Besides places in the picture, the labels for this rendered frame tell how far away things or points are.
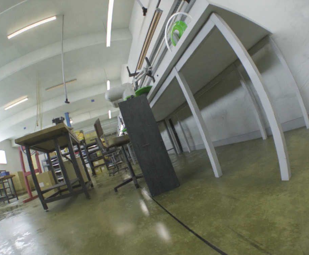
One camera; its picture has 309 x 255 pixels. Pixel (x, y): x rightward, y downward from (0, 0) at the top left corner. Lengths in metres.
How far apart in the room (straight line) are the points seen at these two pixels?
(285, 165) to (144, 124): 0.96
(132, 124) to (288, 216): 1.08
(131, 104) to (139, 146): 0.34
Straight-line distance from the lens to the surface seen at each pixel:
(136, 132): 1.09
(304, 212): 0.56
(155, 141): 1.09
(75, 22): 4.63
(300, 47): 1.53
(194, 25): 0.83
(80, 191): 1.93
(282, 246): 0.48
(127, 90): 1.36
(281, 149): 0.69
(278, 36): 1.59
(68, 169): 2.95
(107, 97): 1.39
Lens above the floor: 0.38
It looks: 7 degrees up
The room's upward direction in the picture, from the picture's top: 21 degrees counter-clockwise
